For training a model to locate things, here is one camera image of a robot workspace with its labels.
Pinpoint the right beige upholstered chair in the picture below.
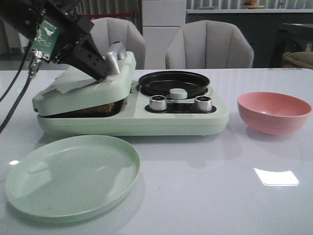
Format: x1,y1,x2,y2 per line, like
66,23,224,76
165,20,254,69

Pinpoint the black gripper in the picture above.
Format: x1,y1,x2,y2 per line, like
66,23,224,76
37,0,110,80

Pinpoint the fruit plate on counter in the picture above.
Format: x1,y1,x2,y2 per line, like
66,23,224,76
242,0,265,9

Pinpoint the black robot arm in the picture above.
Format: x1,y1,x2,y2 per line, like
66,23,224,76
0,0,111,80

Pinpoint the mint green sandwich maker lid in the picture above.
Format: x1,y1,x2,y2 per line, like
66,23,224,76
32,43,136,118

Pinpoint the dark grey counter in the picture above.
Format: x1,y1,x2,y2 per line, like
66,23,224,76
186,9,313,68

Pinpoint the left beige upholstered chair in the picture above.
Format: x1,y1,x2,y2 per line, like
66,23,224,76
90,17,146,70

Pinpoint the black round frying pan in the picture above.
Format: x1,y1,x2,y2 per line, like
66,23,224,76
138,70,210,98

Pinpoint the bread slice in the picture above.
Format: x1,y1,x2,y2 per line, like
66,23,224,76
78,103,115,114

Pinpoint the silver control knob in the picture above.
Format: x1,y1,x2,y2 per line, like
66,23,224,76
194,95,212,112
149,95,167,111

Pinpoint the black cable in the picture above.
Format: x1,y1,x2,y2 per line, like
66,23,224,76
0,40,44,134

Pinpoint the dark washing machine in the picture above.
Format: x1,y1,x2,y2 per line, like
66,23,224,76
270,23,313,68

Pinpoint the white cabinet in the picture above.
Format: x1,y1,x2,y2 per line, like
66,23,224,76
142,0,186,70

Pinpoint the mint green breakfast maker base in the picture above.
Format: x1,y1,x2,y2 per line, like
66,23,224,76
38,75,229,136

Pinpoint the beige upholstered chair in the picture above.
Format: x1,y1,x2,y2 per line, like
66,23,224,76
90,17,146,70
165,20,254,69

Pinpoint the left silver control knob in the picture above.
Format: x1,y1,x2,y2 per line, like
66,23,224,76
149,95,167,111

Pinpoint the mint green round plate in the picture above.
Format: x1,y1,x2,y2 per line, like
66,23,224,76
5,135,141,223

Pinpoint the pink plastic bowl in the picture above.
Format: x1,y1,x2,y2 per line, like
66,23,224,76
237,92,313,135

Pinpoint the right silver control knob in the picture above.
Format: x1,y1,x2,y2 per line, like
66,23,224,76
194,95,212,112

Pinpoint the green circuit board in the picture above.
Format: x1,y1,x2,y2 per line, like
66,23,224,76
31,20,60,60

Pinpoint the red barrier tape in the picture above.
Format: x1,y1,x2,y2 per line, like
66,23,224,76
86,12,136,19

